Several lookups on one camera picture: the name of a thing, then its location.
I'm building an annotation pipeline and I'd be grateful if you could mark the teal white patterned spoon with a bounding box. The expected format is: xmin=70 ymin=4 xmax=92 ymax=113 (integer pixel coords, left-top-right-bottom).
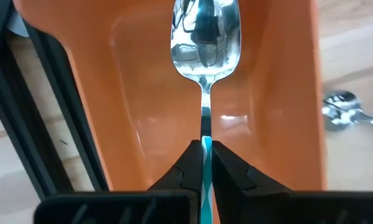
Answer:
xmin=169 ymin=0 xmax=242 ymax=224

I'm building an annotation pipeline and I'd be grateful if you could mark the teal handled metal spoon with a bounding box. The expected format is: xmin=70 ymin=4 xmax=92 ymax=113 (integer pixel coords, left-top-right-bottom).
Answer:
xmin=321 ymin=90 xmax=373 ymax=132

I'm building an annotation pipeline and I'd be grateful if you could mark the orange plastic bin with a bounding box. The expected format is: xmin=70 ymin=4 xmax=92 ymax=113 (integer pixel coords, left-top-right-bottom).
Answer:
xmin=13 ymin=0 xmax=328 ymax=224

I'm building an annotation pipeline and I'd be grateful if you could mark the black aluminium table frame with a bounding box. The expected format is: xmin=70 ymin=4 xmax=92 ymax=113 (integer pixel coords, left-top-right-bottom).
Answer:
xmin=0 ymin=0 xmax=109 ymax=200

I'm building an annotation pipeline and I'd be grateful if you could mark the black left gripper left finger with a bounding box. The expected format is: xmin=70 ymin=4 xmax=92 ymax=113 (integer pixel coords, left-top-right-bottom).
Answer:
xmin=33 ymin=139 xmax=204 ymax=224

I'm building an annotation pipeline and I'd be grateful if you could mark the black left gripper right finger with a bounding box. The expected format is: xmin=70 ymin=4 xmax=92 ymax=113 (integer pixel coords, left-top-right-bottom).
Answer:
xmin=211 ymin=140 xmax=373 ymax=224

